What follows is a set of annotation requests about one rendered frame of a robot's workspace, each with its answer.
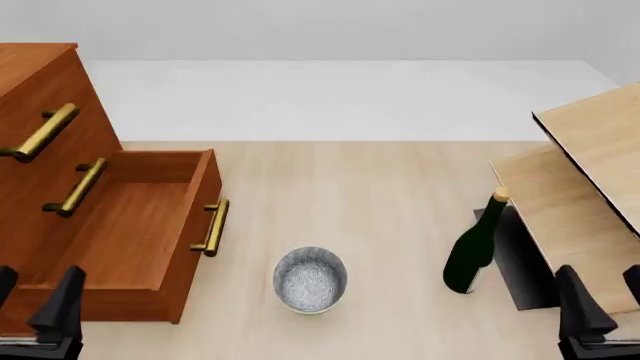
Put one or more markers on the pale wooden shelf unit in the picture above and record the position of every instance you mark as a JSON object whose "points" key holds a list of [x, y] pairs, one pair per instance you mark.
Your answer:
{"points": [[590, 138]]}

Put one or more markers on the wooden cabinet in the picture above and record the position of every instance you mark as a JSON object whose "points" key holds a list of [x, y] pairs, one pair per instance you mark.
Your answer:
{"points": [[30, 63]]}

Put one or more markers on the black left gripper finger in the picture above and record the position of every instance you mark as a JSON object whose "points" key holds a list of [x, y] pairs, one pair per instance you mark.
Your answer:
{"points": [[6, 279], [60, 307]]}

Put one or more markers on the grey speckled bowl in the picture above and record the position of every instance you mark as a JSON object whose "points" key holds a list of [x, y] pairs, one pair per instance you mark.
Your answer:
{"points": [[310, 285]]}

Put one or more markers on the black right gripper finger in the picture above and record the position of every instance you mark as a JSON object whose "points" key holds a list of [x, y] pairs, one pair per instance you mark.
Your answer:
{"points": [[634, 281], [582, 311]]}

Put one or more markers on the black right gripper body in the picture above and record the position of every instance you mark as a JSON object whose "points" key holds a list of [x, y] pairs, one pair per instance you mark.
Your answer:
{"points": [[600, 350]]}

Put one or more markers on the open wooden drawer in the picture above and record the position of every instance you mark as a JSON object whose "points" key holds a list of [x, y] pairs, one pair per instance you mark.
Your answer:
{"points": [[130, 232]]}

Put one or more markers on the dark green wine bottle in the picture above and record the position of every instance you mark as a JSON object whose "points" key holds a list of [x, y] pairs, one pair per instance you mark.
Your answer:
{"points": [[467, 258]]}

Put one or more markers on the closed wooden drawer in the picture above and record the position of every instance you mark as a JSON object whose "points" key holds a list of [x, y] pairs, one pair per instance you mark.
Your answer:
{"points": [[25, 107], [20, 210]]}

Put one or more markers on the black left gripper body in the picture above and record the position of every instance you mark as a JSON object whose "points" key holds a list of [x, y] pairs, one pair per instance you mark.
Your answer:
{"points": [[35, 350]]}

